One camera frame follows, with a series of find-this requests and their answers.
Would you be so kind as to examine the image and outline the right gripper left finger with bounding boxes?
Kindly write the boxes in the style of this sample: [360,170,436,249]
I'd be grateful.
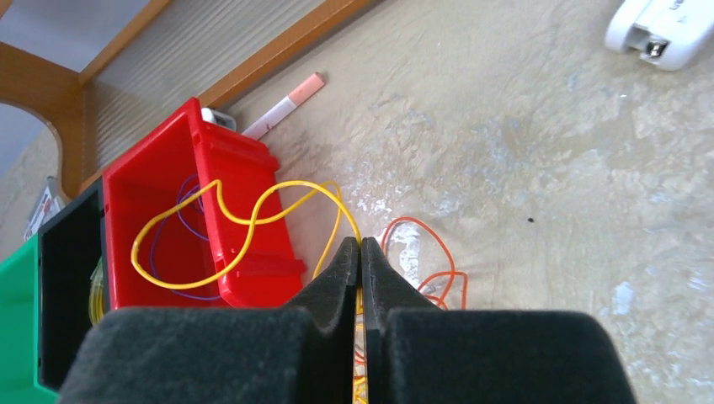
[58,237,359,403]

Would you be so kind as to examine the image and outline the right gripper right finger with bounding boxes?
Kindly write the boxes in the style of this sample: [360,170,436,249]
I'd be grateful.
[360,237,636,403]

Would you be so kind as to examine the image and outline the yellow thin cable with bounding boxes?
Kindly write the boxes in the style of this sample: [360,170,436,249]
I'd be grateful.
[130,179,370,404]

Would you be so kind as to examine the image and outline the purple thin cable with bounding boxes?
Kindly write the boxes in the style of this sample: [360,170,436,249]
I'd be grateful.
[149,173,224,302]

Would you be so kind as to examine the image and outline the red plastic bin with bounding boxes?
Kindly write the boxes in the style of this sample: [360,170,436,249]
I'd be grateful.
[103,98,306,309]

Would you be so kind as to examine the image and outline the black plastic bin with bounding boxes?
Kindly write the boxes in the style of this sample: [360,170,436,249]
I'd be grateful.
[36,178,106,392]

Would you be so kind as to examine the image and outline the green plastic bin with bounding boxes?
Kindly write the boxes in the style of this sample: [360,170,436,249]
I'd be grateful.
[1,236,56,403]

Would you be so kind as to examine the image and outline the light blue stapler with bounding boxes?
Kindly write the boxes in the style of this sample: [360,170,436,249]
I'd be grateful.
[200,108,237,132]

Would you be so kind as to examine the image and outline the white orange marker pen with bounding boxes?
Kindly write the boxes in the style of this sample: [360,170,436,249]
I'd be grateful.
[240,72,326,140]

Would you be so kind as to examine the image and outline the pack of coloured markers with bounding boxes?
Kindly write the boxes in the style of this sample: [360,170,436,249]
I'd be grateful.
[23,176,67,242]

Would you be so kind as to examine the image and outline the wooden two-tier shelf rack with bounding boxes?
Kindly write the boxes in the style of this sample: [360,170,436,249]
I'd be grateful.
[1,1,374,198]

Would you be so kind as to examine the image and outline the white usb charger block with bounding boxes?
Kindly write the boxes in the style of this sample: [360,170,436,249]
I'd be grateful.
[604,0,713,72]

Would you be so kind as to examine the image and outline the yellow coiled cable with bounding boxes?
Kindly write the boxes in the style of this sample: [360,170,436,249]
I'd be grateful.
[88,257,107,326]

